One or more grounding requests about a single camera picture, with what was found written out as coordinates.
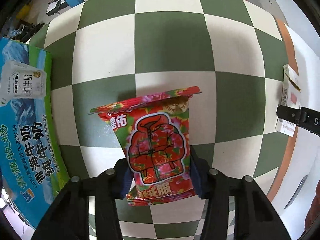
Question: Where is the grey blue smartphone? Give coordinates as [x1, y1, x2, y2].
[284, 174, 308, 209]

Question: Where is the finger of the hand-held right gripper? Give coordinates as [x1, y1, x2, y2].
[276, 105, 303, 127]

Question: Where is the cardboard box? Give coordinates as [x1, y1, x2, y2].
[0, 37, 70, 230]

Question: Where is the green white checkered tablecloth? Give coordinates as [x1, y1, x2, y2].
[26, 0, 300, 240]

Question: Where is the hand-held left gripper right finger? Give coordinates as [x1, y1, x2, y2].
[190, 150, 292, 240]

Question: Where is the white flat board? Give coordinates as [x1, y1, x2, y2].
[257, 0, 281, 18]

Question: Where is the person's right forearm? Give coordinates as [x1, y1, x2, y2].
[306, 192, 320, 220]

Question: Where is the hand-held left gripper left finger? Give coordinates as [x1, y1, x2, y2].
[31, 159, 133, 240]

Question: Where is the red floral snack packet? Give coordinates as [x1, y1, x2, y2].
[90, 86, 202, 207]

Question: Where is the black folding stroller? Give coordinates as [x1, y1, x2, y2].
[4, 17, 45, 42]

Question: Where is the small white paper box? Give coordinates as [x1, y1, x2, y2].
[274, 64, 302, 137]

